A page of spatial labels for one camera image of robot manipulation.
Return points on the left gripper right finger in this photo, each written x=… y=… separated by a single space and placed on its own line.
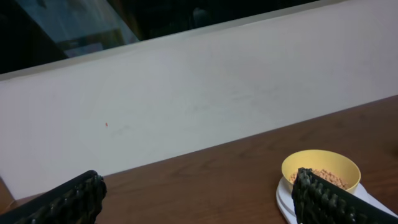
x=317 y=201

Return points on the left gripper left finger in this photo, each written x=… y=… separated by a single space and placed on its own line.
x=77 y=201

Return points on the soybeans in yellow bowl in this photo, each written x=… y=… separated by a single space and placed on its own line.
x=332 y=178

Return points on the white digital kitchen scale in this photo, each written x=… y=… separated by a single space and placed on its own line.
x=286 y=205

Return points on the pale yellow bowl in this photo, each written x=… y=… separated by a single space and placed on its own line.
x=321 y=159

